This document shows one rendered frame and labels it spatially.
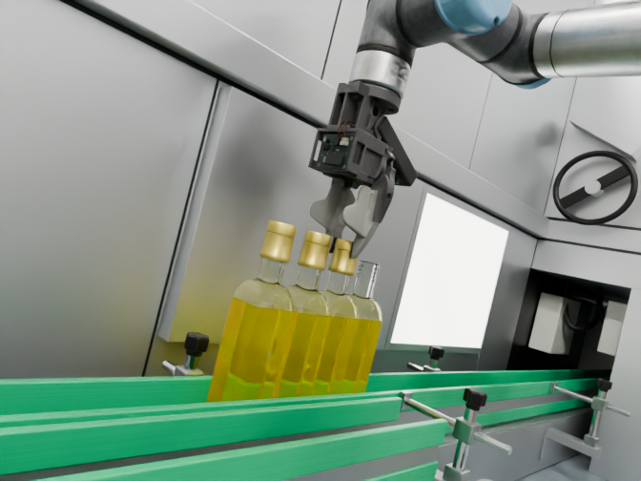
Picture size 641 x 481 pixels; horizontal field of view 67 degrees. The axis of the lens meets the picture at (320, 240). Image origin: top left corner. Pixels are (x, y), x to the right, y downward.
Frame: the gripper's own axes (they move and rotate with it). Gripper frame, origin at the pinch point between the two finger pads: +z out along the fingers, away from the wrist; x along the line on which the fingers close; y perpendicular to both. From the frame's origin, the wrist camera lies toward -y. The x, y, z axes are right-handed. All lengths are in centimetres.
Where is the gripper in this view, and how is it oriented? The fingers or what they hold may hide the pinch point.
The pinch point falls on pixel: (346, 246)
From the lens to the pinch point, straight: 64.6
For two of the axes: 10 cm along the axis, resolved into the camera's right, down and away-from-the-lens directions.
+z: -2.5, 9.7, -0.1
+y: -6.8, -1.8, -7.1
